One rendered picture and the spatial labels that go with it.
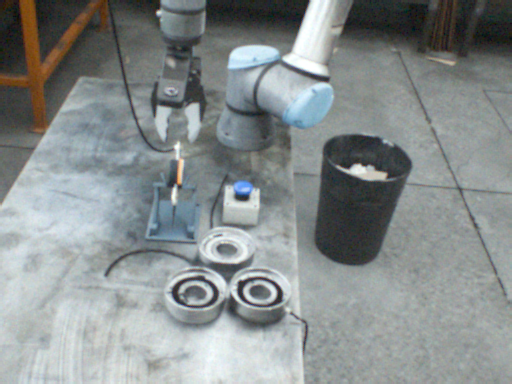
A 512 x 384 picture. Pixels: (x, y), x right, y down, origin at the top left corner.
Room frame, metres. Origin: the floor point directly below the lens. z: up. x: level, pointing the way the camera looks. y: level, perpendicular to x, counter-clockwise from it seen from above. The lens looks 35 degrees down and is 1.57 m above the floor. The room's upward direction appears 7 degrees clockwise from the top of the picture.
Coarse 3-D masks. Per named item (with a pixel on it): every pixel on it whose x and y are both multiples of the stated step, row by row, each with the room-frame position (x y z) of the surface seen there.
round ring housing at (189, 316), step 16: (176, 272) 0.79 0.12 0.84; (192, 272) 0.80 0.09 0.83; (208, 272) 0.80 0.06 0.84; (192, 288) 0.77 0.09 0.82; (208, 288) 0.77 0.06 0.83; (224, 288) 0.77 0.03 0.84; (176, 304) 0.71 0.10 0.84; (224, 304) 0.74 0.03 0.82; (192, 320) 0.70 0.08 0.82; (208, 320) 0.72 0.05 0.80
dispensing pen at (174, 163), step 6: (180, 144) 1.03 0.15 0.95; (180, 150) 1.02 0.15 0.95; (180, 156) 1.01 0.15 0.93; (174, 162) 0.99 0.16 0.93; (174, 168) 0.98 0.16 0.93; (174, 174) 0.98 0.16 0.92; (174, 180) 0.97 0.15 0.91; (174, 186) 0.98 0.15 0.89; (174, 192) 0.97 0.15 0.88; (174, 198) 0.96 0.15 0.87; (174, 204) 0.96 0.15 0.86; (174, 210) 0.95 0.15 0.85
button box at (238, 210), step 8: (232, 192) 1.04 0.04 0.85; (256, 192) 1.05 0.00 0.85; (224, 200) 1.01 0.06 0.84; (232, 200) 1.01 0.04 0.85; (240, 200) 1.01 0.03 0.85; (248, 200) 1.02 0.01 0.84; (256, 200) 1.02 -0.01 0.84; (224, 208) 0.99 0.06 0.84; (232, 208) 0.99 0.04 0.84; (240, 208) 0.99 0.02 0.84; (248, 208) 1.00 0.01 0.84; (256, 208) 1.00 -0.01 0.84; (224, 216) 0.99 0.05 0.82; (232, 216) 0.99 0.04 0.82; (240, 216) 0.99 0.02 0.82; (248, 216) 1.00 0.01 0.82; (256, 216) 1.00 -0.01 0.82; (240, 224) 0.99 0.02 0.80; (248, 224) 1.00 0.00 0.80
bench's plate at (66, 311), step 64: (64, 128) 1.29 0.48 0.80; (128, 128) 1.33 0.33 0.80; (64, 192) 1.03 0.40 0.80; (128, 192) 1.06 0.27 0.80; (0, 256) 0.82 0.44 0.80; (64, 256) 0.84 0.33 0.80; (128, 256) 0.86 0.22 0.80; (192, 256) 0.88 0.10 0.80; (256, 256) 0.90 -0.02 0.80; (0, 320) 0.67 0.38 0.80; (64, 320) 0.68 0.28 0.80; (128, 320) 0.70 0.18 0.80
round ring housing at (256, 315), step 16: (240, 272) 0.81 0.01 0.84; (256, 272) 0.82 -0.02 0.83; (272, 272) 0.82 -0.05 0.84; (256, 288) 0.79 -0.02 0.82; (272, 288) 0.79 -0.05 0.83; (288, 288) 0.78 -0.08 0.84; (240, 304) 0.73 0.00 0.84; (288, 304) 0.76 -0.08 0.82; (256, 320) 0.73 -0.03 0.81; (272, 320) 0.74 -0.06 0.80
